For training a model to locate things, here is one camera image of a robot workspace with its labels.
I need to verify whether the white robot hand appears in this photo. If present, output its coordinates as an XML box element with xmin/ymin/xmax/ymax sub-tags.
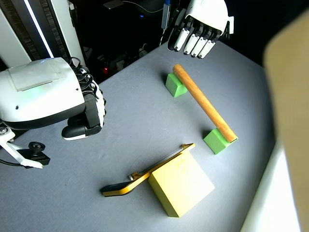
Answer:
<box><xmin>0</xmin><ymin>57</ymin><xmax>107</xmax><ymax>141</ymax></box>
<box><xmin>166</xmin><ymin>0</ymin><xmax>235</xmax><ymax>59</ymax></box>

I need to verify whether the wooden dowel rod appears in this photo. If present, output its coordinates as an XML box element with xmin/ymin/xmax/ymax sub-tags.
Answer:
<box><xmin>173</xmin><ymin>64</ymin><xmax>237</xmax><ymax>143</ymax></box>

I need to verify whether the yellow hacksaw with black handle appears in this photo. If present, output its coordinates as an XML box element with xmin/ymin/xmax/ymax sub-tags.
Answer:
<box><xmin>100</xmin><ymin>143</ymin><xmax>196</xmax><ymax>197</ymax></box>

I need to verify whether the grey usb hub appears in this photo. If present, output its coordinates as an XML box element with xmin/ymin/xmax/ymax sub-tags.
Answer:
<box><xmin>161</xmin><ymin>2</ymin><xmax>171</xmax><ymax>30</ymax></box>

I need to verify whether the white column with light strip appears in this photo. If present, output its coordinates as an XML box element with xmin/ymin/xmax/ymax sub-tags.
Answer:
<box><xmin>0</xmin><ymin>0</ymin><xmax>86</xmax><ymax>70</ymax></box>

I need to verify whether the green wooden block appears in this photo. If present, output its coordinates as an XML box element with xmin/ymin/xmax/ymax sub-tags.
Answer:
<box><xmin>165</xmin><ymin>72</ymin><xmax>188</xmax><ymax>98</ymax></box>
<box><xmin>203</xmin><ymin>128</ymin><xmax>239</xmax><ymax>155</ymax></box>

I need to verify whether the grey table cloth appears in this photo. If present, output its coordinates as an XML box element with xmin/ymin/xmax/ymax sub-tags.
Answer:
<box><xmin>0</xmin><ymin>41</ymin><xmax>277</xmax><ymax>232</ymax></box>

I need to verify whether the grey flat device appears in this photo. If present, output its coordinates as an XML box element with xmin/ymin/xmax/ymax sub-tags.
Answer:
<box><xmin>103</xmin><ymin>1</ymin><xmax>124</xmax><ymax>10</ymax></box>

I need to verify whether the tan blurred board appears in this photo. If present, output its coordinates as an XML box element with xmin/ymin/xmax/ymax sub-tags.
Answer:
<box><xmin>263</xmin><ymin>9</ymin><xmax>309</xmax><ymax>232</ymax></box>

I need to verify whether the large yellow block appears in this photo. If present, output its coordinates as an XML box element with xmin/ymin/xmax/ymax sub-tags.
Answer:
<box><xmin>147</xmin><ymin>151</ymin><xmax>216</xmax><ymax>218</ymax></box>

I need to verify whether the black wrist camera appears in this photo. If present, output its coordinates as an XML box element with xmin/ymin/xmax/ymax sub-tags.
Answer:
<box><xmin>16</xmin><ymin>141</ymin><xmax>51</xmax><ymax>167</ymax></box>

